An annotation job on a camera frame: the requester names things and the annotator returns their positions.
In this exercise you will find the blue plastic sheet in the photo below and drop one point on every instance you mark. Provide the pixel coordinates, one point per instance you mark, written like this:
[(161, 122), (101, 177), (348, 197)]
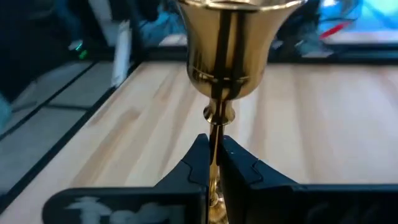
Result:
[(357, 12)]

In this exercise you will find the black aluminium table frame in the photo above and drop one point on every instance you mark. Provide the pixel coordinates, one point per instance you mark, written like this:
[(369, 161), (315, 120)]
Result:
[(161, 53)]

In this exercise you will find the white paper sheet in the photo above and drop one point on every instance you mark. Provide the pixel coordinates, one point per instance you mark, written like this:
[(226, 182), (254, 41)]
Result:
[(122, 53)]

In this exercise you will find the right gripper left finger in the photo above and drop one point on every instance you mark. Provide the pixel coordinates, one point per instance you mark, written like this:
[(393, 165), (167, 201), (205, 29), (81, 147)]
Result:
[(186, 202)]

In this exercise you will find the medium gold candlestick holder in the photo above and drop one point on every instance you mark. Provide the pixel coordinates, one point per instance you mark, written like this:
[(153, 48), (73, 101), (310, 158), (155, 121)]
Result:
[(224, 46)]

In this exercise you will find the black device green light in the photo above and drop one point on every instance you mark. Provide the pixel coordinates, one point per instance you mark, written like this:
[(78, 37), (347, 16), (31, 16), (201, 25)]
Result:
[(79, 49)]

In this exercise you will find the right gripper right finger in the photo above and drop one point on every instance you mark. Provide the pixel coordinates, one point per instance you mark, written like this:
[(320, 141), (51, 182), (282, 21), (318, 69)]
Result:
[(264, 202)]

